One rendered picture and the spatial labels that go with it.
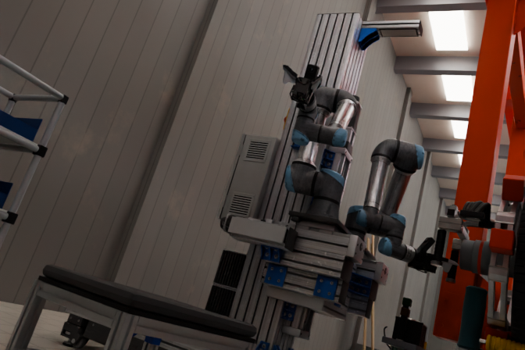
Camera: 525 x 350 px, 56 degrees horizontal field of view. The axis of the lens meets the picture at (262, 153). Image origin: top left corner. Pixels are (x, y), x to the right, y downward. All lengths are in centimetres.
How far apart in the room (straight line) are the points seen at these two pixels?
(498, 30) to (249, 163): 171
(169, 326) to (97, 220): 311
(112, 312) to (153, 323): 8
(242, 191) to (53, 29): 188
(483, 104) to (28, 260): 306
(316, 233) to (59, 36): 238
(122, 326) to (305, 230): 130
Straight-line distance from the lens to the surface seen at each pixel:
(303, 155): 227
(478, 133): 300
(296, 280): 216
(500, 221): 208
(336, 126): 204
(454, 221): 218
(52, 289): 119
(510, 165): 501
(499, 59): 323
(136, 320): 99
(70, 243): 399
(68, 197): 389
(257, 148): 257
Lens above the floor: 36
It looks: 18 degrees up
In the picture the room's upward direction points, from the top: 17 degrees clockwise
